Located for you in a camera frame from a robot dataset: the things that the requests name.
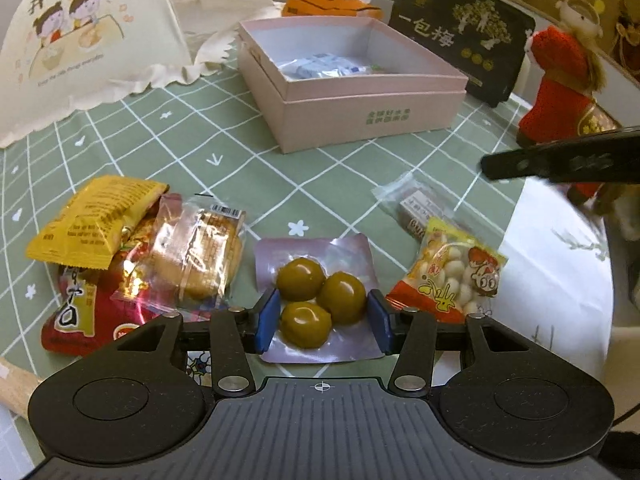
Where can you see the red foil snack bag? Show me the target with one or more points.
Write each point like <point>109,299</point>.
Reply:
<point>100,306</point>

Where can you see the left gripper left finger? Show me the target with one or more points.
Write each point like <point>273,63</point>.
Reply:
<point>233,334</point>

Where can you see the green checked tablecloth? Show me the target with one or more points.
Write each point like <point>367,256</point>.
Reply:
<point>210,138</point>

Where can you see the clear bread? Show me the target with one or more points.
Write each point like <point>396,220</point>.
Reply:
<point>191,261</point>

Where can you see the clear hawthorn snack packet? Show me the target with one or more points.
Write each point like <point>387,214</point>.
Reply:
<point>411,202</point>

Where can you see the pink cardboard box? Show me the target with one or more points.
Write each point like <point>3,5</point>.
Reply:
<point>411,89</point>

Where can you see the beige grain bar packet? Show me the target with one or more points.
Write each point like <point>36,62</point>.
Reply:
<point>16,387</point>

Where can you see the cream mesh food cover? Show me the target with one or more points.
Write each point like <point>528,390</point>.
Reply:
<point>61,56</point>

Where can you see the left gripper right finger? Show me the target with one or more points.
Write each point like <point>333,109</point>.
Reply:
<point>410,335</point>

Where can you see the green plums vacuum pack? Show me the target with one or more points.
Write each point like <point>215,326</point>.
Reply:
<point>320,312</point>

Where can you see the blue white small packet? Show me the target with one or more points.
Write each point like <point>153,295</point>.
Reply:
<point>324,65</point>

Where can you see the round biscuit snack bag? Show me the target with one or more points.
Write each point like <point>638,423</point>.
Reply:
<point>454,275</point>

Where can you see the black plum snack bag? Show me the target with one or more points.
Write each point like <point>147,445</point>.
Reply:
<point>484,39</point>

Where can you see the red plush monkey toy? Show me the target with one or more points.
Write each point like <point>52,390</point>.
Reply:
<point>566,106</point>

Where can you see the yellow snack packet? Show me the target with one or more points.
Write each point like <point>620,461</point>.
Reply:
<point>90,228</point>

